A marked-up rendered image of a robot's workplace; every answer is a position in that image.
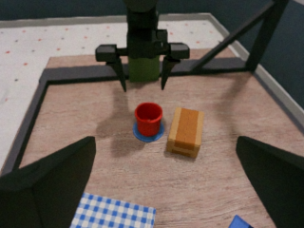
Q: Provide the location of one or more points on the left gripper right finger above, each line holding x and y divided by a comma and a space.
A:
277, 175

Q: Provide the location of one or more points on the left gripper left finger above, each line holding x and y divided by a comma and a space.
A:
46, 193

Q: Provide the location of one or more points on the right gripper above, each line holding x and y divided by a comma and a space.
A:
110, 53

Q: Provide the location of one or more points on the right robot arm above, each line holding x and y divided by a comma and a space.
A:
143, 42

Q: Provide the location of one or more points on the blue round coaster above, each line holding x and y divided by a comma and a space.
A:
143, 138

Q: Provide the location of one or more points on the red cup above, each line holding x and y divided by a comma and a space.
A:
145, 112

